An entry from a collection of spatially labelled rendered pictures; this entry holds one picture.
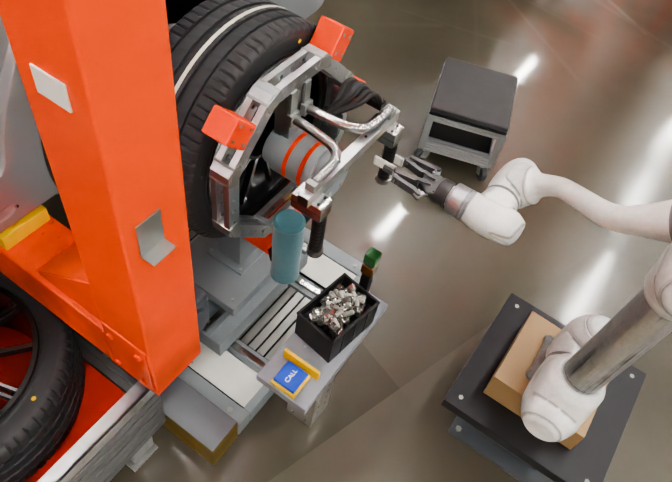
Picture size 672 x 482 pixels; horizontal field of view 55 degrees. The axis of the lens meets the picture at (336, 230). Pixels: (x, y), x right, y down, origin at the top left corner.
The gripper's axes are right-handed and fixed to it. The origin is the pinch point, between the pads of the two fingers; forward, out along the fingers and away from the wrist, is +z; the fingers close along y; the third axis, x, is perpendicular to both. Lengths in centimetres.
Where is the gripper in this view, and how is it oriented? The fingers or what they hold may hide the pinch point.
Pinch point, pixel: (388, 160)
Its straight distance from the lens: 183.0
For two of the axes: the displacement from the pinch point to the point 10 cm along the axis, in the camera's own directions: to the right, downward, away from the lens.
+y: 5.7, -6.0, 5.6
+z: -8.2, -5.1, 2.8
